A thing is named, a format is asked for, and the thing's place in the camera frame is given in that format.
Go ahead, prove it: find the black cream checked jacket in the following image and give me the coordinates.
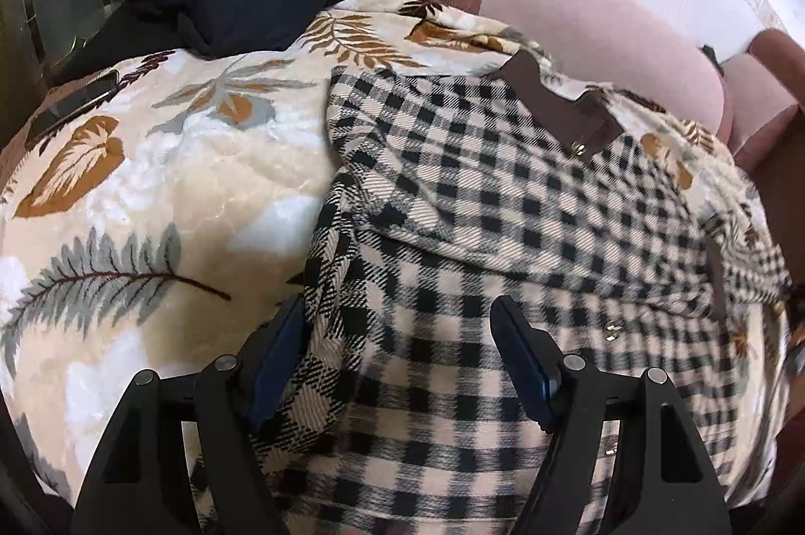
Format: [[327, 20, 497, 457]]
[[255, 53, 790, 533]]

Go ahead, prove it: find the cream leaf-print fleece blanket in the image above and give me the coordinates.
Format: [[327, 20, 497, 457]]
[[0, 0, 794, 511]]

